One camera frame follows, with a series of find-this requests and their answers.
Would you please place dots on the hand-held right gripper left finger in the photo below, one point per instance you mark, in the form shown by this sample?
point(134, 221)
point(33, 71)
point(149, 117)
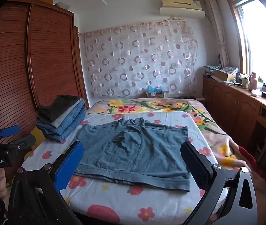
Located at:
point(68, 166)

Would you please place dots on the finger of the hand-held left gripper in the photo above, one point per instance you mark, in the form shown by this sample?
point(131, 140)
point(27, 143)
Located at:
point(25, 141)
point(10, 131)

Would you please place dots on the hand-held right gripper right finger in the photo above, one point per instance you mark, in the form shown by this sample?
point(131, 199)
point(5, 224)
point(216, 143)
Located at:
point(197, 167)

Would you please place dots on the dark grey folded pants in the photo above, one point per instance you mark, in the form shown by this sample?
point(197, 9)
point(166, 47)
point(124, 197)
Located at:
point(55, 107)

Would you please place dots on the light grey folded pants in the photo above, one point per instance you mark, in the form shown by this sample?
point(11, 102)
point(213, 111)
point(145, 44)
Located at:
point(69, 113)

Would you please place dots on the blue folded jeans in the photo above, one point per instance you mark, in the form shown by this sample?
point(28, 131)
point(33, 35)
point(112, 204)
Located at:
point(76, 118)
point(60, 133)

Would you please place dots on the bed with floral sheet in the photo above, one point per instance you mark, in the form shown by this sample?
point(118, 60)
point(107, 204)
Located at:
point(217, 131)

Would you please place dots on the red cloth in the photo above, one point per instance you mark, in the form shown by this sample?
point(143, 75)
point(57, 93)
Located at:
point(246, 155)

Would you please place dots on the strawberry print sheet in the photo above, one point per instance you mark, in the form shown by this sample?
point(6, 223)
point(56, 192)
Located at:
point(147, 201)

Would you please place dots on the wooden cabinet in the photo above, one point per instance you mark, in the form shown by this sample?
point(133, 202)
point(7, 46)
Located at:
point(229, 103)

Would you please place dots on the wooden wardrobe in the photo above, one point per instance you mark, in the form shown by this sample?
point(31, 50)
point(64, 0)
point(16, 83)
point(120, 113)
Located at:
point(48, 63)

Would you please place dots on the cardboard box with blue cloth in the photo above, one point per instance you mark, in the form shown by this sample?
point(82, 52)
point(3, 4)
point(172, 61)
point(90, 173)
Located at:
point(155, 92)

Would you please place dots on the open cardboard box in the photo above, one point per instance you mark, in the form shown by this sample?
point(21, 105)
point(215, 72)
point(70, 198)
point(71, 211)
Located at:
point(225, 76)

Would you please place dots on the white cup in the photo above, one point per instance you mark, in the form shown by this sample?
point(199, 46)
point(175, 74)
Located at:
point(245, 82)

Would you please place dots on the pink bottle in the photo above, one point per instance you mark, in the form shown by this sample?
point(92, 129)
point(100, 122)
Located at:
point(254, 82)

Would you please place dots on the floral cloth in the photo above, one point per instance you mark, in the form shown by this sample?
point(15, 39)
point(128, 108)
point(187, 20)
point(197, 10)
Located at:
point(229, 69)

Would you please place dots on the green capped bottle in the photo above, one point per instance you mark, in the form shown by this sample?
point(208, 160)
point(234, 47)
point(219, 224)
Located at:
point(260, 83)

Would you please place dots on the pale window curtain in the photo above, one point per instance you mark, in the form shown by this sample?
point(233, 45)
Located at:
point(218, 32)

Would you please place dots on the window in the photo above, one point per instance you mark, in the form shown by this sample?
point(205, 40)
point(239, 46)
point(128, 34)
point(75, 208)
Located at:
point(259, 39)

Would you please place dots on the white air conditioner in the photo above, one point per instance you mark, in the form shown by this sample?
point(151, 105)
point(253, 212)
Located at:
point(182, 7)

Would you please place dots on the circle patterned wall curtain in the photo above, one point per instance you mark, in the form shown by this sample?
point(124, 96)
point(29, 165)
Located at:
point(137, 58)

